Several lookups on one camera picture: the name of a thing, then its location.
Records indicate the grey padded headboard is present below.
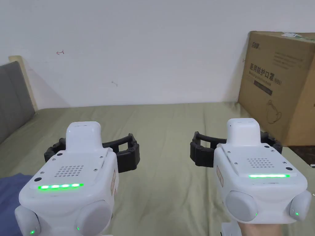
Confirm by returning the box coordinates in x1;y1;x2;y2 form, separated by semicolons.
0;55;38;145

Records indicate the person's right hand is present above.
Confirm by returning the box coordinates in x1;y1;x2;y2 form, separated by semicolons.
237;216;315;236

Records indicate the bed with pale green sheet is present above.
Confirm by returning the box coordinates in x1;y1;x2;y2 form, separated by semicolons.
0;99;315;236

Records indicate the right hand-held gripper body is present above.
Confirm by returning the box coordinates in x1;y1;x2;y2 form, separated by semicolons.
213;117;313;236

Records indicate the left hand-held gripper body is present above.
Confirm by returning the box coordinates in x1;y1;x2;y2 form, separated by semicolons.
14;121;118;236

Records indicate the dark blue shirt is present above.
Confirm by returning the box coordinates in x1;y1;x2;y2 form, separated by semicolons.
0;173;34;236

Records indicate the brown cardboard carton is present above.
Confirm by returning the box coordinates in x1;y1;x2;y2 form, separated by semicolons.
237;30;315;147

